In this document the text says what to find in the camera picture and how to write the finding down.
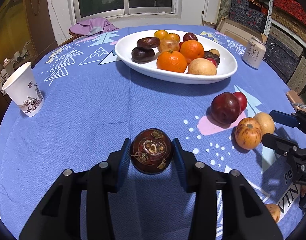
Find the pale tan fruit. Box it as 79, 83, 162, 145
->
254, 112, 275, 135

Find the speckled tan round fruit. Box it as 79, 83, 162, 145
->
234, 118, 262, 150

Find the dark purple plum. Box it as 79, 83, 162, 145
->
210, 92, 241, 125

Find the small brown longan fruit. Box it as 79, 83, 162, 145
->
210, 49, 220, 56

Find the large tan round fruit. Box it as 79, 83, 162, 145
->
188, 58, 217, 75

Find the dark mangosteen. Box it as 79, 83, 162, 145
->
204, 51, 220, 64

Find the large orange mandarin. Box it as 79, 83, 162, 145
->
157, 50, 187, 73

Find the brown speckled persimmon fruit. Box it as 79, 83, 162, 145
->
157, 39, 180, 53

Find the dark red plum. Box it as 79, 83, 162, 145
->
183, 33, 198, 42

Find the small yellow-orange tomato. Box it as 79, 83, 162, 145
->
164, 33, 180, 42

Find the person right hand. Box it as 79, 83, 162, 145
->
300, 185, 306, 197

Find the blue patterned tablecloth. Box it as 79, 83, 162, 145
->
0, 25, 304, 237

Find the white beverage can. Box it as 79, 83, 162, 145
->
242, 37, 266, 69

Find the shelf with stacked boxes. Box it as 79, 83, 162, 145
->
217, 0, 306, 102

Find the white oval plate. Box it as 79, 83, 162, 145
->
115, 30, 237, 85

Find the white paper cup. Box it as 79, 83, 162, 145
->
2, 62, 45, 117

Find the wooden chair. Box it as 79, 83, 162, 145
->
58, 31, 87, 47

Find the purple jacket on chair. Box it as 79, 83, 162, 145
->
69, 17, 118, 36

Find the wooden glass cabinet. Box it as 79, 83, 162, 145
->
0, 0, 59, 95

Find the framed board against wall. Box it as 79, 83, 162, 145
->
216, 17, 267, 46

